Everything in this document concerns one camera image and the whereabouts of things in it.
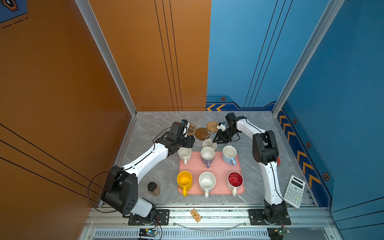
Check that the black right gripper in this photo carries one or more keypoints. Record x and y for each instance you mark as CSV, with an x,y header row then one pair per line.
x,y
221,137

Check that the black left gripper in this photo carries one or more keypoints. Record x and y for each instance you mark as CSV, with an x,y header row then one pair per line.
x,y
190,141

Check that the woven rattan round coaster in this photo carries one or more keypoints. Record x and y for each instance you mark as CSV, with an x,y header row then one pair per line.
x,y
212,126

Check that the multicolour woven round coaster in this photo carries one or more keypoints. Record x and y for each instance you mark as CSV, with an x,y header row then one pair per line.
x,y
209,143

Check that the cream white mug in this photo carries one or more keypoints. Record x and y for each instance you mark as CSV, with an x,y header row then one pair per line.
x,y
185,154

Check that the light blue mug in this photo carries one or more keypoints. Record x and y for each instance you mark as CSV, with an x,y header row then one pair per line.
x,y
229,154

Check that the dark brown round coaster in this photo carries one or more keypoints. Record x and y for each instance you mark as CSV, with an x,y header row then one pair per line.
x,y
202,134

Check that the cork paw print coaster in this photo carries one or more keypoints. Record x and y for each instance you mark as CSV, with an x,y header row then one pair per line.
x,y
192,130

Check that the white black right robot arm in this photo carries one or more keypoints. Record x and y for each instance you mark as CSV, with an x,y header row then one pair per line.
x,y
265,152

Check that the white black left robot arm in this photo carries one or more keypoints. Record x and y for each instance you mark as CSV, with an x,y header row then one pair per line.
x,y
121,189

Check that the purple mug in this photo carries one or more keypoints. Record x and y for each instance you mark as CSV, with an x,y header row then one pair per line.
x,y
207,156

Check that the yellow mug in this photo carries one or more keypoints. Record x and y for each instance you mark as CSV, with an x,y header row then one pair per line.
x,y
185,182

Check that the white mug red inside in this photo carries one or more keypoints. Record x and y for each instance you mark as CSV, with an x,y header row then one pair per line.
x,y
234,181

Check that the white speckled mug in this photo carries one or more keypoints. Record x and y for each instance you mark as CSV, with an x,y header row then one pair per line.
x,y
207,182

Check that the brown lidded small jar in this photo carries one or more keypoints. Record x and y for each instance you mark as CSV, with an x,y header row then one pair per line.
x,y
154,189

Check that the small brown circuit board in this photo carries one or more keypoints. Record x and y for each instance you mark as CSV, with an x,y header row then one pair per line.
x,y
197,217

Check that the white calculator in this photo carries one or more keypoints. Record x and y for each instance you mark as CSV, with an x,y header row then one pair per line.
x,y
294,192

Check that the green controller board left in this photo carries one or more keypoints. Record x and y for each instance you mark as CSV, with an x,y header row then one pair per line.
x,y
147,234

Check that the black controller board right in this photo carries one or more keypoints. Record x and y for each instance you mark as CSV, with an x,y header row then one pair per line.
x,y
275,234

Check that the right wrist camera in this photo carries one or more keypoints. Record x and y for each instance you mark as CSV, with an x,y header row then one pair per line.
x,y
222,126

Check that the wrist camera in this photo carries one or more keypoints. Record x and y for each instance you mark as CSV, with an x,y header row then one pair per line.
x,y
186,124
222,126

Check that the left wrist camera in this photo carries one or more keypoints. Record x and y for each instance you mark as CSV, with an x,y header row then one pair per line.
x,y
186,124

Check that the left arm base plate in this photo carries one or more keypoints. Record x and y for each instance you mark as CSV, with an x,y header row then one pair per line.
x,y
159,216

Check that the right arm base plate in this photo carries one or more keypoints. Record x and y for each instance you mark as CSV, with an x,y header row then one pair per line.
x,y
260,217

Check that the aluminium corner post left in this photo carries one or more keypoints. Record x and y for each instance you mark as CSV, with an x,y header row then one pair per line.
x,y
101,42

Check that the aluminium corner post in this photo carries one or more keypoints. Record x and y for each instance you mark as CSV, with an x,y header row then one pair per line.
x,y
101,42
318,34

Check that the aluminium corner post right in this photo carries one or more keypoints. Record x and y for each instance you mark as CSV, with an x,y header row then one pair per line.
x,y
318,34

